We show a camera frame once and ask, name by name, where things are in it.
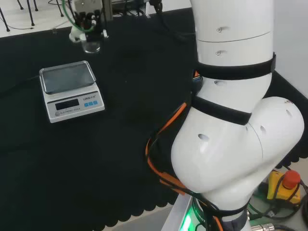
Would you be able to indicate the black tripod legs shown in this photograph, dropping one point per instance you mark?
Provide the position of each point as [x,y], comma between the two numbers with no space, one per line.
[14,13]

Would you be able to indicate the white electronic balance steel pan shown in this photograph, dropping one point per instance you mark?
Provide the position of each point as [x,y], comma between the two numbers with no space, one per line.
[69,92]

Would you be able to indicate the yellow red stop button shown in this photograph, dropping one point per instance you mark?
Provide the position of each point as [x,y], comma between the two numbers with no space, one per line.
[285,185]

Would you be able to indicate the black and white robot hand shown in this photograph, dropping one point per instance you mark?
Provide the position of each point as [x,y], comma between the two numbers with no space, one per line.
[87,21]

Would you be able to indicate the clear glass beaker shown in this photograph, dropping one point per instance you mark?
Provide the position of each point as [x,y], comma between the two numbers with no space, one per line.
[91,46]

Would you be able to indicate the black bench cloth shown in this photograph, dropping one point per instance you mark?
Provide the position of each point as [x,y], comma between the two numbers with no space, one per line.
[96,134]

